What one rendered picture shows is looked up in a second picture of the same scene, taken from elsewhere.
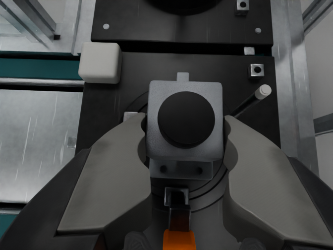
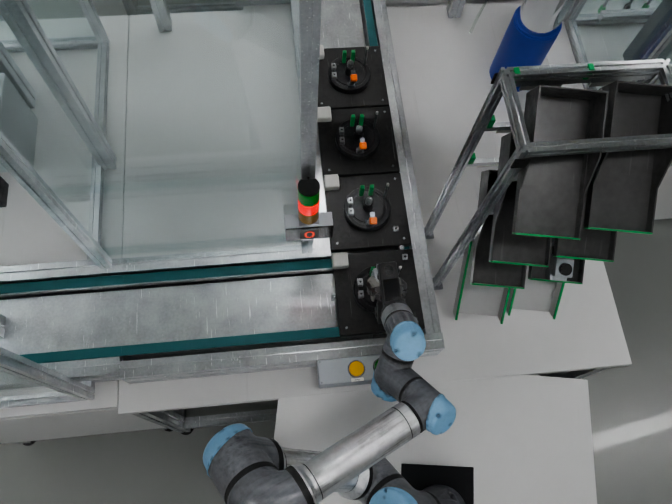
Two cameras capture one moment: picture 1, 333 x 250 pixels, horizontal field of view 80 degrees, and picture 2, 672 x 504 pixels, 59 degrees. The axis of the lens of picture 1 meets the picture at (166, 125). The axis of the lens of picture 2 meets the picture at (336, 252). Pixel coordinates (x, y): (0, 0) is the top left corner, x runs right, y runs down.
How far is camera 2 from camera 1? 1.48 m
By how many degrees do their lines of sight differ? 11
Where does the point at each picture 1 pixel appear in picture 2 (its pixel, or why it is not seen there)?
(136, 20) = (349, 238)
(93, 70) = (340, 264)
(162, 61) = (365, 256)
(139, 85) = (357, 267)
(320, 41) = (447, 228)
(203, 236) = not seen: hidden behind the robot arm
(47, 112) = (308, 286)
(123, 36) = (345, 247)
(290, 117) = (422, 274)
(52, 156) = (316, 306)
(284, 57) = (417, 248)
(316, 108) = not seen: hidden behind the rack
